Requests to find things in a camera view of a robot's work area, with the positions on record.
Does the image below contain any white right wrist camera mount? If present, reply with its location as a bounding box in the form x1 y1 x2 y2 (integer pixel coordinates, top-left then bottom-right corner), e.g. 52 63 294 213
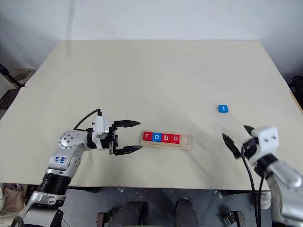
248 126 279 166

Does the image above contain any white plastic bag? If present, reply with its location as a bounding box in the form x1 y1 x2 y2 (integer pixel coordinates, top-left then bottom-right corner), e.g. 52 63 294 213
0 183 27 211

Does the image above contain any light wooden letter tray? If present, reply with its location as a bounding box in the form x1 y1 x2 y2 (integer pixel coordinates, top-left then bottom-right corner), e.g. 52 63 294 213
140 133 193 151

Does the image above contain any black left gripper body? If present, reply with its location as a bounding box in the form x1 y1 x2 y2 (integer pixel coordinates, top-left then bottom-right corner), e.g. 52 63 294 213
104 126 119 156

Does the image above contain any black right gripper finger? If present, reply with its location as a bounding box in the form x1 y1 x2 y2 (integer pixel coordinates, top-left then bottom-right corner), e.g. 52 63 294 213
222 133 242 158
243 125 255 138

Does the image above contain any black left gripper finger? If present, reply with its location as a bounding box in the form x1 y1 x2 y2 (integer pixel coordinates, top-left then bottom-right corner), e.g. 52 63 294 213
114 120 142 130
115 145 144 157

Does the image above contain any beige rounded object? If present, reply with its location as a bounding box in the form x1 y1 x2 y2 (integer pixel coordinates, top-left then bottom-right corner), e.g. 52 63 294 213
11 68 36 85

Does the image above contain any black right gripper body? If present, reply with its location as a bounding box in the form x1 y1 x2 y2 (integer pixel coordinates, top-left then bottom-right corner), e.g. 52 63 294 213
241 136 259 160

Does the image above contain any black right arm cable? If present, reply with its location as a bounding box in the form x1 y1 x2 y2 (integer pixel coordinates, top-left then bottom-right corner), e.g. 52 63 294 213
241 143 267 227

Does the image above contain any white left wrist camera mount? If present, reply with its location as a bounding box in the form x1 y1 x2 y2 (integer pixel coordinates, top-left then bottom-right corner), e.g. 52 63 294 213
91 115 113 150

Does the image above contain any black equipment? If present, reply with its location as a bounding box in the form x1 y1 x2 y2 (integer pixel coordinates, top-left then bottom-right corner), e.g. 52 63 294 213
289 75 303 102

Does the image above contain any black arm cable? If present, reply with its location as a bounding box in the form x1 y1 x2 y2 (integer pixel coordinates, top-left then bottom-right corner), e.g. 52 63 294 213
241 143 267 227
73 108 103 132

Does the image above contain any white rounded object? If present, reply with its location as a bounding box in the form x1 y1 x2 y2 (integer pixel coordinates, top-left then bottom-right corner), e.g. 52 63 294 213
261 190 272 210

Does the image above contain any black tripod stand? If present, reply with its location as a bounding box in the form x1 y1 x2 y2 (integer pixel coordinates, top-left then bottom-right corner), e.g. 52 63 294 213
0 63 23 89

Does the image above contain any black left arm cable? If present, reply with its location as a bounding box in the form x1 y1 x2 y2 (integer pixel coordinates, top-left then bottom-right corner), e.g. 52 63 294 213
73 108 103 132

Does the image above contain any dark rounded shape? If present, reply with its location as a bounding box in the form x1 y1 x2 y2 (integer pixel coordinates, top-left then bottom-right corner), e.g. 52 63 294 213
175 197 199 227
109 200 149 227

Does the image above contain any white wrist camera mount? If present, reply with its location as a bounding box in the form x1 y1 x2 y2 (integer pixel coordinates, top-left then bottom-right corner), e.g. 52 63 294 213
248 126 279 166
91 115 113 150

